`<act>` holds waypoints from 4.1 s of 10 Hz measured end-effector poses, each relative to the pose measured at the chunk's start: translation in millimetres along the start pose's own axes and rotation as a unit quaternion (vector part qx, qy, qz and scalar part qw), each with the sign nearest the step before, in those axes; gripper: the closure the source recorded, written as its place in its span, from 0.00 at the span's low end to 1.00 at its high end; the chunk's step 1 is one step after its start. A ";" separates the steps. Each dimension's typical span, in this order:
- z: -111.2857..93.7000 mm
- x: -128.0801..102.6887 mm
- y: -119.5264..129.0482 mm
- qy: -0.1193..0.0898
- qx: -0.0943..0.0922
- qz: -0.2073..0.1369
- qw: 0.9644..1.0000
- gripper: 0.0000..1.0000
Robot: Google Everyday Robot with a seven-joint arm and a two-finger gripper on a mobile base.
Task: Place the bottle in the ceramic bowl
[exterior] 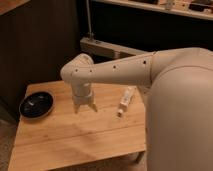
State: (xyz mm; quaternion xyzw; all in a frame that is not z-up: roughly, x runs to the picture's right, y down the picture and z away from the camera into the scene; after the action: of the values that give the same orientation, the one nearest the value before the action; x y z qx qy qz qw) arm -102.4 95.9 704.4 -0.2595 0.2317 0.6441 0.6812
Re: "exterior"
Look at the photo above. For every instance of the upper wooden shelf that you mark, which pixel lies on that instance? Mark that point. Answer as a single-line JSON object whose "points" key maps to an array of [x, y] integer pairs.
{"points": [[186, 8]]}

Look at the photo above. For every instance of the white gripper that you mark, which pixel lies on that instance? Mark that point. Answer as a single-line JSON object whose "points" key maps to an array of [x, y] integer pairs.
{"points": [[82, 94]]}

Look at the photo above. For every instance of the wooden table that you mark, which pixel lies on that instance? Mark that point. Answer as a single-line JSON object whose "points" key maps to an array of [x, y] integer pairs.
{"points": [[66, 138]]}

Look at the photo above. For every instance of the grey metal shelf beam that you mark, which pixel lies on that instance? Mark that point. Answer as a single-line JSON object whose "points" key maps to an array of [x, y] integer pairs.
{"points": [[108, 50]]}

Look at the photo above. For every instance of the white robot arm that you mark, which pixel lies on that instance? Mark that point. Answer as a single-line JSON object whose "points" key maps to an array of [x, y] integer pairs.
{"points": [[179, 107]]}

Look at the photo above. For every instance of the black ceramic bowl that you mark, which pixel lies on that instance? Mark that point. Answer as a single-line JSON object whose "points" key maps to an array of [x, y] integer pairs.
{"points": [[36, 105]]}

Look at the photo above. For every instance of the dark wooden cabinet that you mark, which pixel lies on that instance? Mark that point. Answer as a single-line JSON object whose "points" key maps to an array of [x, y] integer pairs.
{"points": [[36, 40]]}

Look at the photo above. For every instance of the small white bottle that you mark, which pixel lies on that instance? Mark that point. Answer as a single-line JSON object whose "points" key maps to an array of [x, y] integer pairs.
{"points": [[125, 100]]}

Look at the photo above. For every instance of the metal vertical pole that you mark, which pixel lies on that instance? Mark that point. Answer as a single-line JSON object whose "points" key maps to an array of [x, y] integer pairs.
{"points": [[90, 31]]}

